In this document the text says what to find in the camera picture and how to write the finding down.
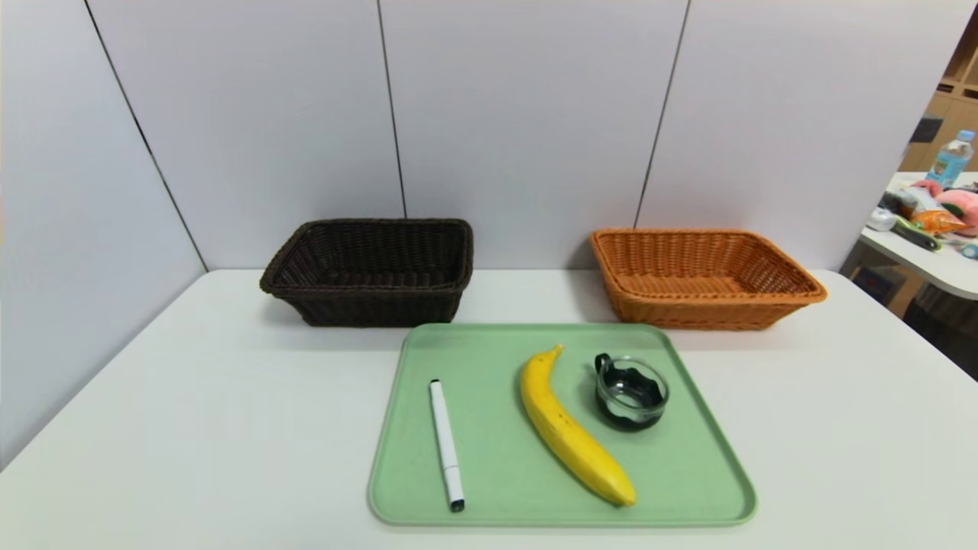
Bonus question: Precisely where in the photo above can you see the white marker pen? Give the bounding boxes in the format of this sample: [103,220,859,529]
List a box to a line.
[429,379,465,513]

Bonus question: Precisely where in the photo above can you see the yellow banana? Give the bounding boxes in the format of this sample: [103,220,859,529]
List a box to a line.
[520,345,637,507]

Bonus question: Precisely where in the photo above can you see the glass cup with black holder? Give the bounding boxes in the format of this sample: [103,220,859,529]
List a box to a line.
[594,353,670,431]

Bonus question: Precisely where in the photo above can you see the dark brown wicker basket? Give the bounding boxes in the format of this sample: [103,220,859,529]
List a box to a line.
[259,218,474,328]

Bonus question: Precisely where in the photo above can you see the orange wicker basket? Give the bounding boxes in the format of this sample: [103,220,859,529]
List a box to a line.
[588,228,828,331]

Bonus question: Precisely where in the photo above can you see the green plastic tray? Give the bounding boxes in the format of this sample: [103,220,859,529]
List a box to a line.
[368,322,758,528]

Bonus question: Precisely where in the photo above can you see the orange snack packet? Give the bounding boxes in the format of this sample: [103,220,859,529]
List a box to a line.
[902,189,965,235]

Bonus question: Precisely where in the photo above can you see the white side table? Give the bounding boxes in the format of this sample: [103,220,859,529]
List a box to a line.
[859,172,978,300]

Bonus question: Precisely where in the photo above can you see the clear plastic water bottle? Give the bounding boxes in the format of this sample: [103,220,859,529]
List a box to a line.
[926,130,976,189]

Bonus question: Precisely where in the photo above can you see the pink plush toy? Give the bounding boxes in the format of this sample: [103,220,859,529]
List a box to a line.
[909,180,978,238]

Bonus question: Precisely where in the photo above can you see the wooden shelf unit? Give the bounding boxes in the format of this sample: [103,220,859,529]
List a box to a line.
[899,8,978,173]

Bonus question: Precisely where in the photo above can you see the green handled tool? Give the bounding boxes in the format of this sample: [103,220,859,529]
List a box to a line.
[894,216,942,252]

